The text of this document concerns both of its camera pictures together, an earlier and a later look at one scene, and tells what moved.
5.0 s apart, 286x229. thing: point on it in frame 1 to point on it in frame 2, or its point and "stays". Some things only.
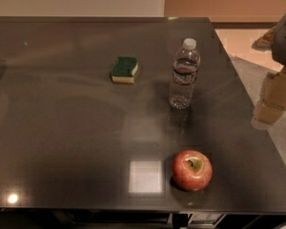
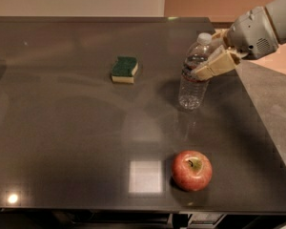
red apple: x=192 y=170 stays
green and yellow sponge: x=124 y=70 stays
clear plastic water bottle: x=185 y=70 to x=192 y=91
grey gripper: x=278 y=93 to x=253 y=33
